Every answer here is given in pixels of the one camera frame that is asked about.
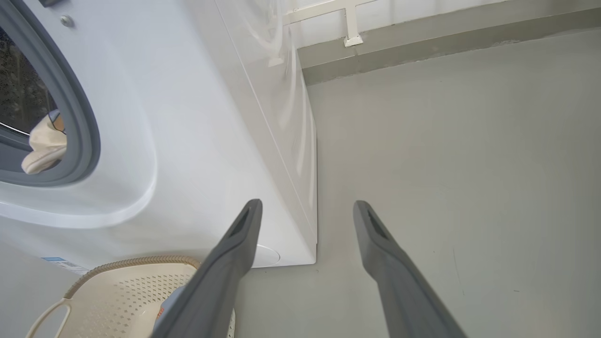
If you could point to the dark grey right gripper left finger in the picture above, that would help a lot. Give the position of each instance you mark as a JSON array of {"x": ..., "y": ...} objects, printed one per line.
[{"x": 206, "y": 300}]

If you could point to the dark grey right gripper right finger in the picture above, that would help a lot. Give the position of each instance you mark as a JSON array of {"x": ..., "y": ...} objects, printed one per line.
[{"x": 404, "y": 305}]

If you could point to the blue garment with orange prints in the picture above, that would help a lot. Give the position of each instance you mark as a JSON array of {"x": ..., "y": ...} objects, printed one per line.
[{"x": 171, "y": 300}]

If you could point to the pale blue and cream garment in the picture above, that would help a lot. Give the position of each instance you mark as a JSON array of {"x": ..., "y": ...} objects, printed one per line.
[{"x": 44, "y": 145}]

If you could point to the white front-load washing machine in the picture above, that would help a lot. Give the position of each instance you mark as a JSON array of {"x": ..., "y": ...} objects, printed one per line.
[{"x": 197, "y": 141}]

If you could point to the grey rubber door gasket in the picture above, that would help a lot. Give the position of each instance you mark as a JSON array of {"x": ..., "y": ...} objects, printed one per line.
[{"x": 80, "y": 117}]

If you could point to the steel perforated washer drum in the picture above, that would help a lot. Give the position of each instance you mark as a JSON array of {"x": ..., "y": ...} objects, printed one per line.
[{"x": 19, "y": 84}]

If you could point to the round white filter cover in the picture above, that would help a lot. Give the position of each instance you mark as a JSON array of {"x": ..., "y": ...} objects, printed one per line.
[{"x": 267, "y": 257}]

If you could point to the cream perforated laundry basket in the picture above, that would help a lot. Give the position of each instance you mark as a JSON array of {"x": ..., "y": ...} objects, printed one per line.
[{"x": 117, "y": 300}]

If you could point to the blue energy label sticker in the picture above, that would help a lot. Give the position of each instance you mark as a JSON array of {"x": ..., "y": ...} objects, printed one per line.
[{"x": 65, "y": 265}]

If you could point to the small silver screw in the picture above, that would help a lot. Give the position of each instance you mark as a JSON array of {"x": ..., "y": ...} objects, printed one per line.
[{"x": 66, "y": 20}]

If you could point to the white railing post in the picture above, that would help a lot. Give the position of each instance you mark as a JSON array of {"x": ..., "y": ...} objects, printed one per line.
[{"x": 350, "y": 23}]

